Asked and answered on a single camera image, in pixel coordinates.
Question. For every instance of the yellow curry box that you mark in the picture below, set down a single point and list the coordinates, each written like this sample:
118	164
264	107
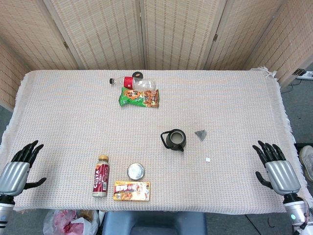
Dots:
132	191

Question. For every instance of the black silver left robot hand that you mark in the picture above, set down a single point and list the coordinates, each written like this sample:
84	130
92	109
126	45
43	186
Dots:
13	175

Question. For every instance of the small white square piece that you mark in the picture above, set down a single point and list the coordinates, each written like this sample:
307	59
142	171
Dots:
208	159

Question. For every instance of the white pink plastic bag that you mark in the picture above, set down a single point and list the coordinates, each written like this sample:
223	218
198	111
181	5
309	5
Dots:
71	224

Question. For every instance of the woven folding screen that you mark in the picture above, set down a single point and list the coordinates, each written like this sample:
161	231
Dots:
102	34

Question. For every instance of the green snack bag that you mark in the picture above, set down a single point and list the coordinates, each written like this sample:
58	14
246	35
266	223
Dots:
137	98

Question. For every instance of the white power strip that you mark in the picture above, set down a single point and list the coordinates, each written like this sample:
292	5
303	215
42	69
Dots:
305	74

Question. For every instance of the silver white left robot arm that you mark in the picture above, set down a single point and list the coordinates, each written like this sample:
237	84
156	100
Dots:
5	210

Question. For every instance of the clear plastic bottle red label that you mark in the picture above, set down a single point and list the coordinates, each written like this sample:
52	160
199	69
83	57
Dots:
141	84

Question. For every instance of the black teapot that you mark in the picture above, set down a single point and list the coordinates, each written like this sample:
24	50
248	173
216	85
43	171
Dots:
169	142

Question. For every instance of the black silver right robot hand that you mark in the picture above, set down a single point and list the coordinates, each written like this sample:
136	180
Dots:
282	175

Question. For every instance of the red coffee bottle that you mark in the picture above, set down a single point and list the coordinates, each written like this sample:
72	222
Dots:
100	177

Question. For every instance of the round silver metal tin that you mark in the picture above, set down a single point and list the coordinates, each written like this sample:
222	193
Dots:
136	171

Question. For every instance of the white shoe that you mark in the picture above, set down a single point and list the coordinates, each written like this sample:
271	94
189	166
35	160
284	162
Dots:
307	162

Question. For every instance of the black ring lid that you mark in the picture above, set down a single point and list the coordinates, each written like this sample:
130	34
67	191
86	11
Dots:
138	74

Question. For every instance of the grey pyramid tea bag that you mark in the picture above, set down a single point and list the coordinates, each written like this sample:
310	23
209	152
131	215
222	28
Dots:
201	134

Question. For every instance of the beige woven tablecloth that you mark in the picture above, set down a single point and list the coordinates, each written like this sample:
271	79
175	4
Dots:
73	127

